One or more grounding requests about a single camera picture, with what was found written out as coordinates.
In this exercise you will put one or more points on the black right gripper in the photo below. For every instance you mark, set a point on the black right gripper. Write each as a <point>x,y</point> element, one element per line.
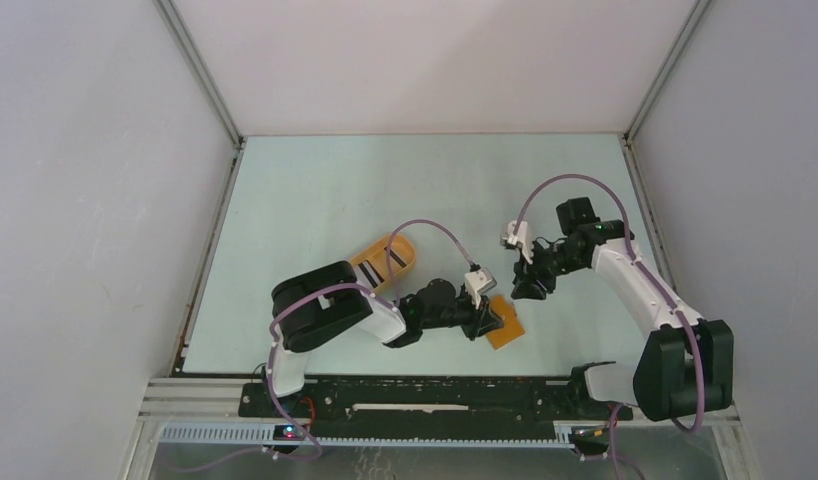
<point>525,278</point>

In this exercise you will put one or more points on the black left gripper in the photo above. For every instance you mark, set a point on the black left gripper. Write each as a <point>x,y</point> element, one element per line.
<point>479,323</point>

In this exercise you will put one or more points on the orange leather card holder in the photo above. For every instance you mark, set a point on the orange leather card holder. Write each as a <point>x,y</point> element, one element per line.
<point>511,329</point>

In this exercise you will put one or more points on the orange oval plastic tray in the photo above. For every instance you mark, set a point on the orange oval plastic tray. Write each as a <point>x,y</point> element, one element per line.
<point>371,264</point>

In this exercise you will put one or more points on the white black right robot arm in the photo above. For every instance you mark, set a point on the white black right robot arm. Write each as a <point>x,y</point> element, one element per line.
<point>686,365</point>

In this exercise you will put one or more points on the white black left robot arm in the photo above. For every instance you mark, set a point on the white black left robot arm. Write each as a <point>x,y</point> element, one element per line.
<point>314,308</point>

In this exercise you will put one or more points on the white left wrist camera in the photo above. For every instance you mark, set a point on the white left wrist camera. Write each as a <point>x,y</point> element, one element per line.
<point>478,281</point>

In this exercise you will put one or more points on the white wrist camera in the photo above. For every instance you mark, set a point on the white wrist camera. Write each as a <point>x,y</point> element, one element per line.
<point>516,235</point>
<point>478,281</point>

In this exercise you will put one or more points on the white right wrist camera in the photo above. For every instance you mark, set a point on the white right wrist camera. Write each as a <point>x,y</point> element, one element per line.
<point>516,235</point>

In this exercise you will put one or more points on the black mounting base plate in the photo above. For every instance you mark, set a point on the black mounting base plate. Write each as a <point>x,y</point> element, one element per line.
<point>507,422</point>

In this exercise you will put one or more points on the grey slotted cable duct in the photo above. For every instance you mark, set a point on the grey slotted cable duct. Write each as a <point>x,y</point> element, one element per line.
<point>256,434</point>

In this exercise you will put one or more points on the aluminium frame rail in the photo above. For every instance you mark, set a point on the aluminium frame rail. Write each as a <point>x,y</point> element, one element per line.
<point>234,399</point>

